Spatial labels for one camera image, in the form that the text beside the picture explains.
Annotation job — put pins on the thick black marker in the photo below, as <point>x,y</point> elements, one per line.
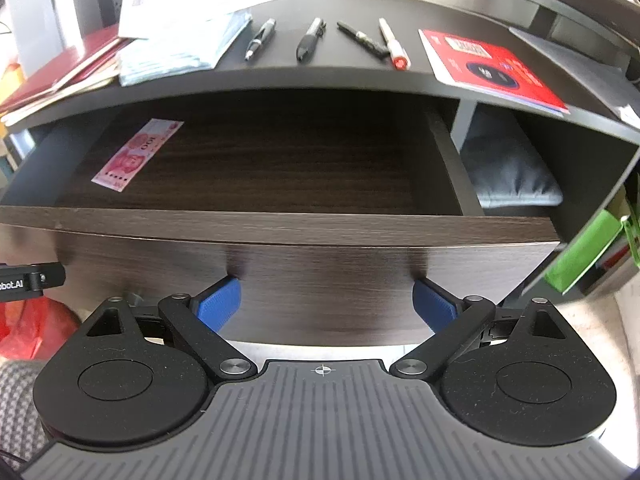
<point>308,44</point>

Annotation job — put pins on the grey cushion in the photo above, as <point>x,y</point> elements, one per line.
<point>505,169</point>

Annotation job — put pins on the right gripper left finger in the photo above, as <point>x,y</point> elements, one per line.
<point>193,324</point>

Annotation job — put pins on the green paper bag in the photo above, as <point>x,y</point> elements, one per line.
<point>576,260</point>

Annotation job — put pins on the dark red certificate book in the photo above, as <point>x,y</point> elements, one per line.
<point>72,65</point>

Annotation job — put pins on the slim black pen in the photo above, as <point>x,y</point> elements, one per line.
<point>364,41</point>

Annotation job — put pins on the grey paper sheet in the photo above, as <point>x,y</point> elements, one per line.
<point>607,83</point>

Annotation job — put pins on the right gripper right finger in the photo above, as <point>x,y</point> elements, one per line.
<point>456,324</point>

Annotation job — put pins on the dark wood drawer cabinet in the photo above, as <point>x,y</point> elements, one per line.
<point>589,151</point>

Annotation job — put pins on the red tipped pen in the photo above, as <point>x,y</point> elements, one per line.
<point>398,54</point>

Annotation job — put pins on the hundred yuan banknote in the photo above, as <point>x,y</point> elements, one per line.
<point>129,160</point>

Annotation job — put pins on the beige paper folder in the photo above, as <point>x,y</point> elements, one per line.
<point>98,79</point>

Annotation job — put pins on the red QR code card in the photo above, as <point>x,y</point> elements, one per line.
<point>485,68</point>

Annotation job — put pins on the drawer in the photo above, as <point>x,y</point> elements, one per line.
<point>326,205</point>

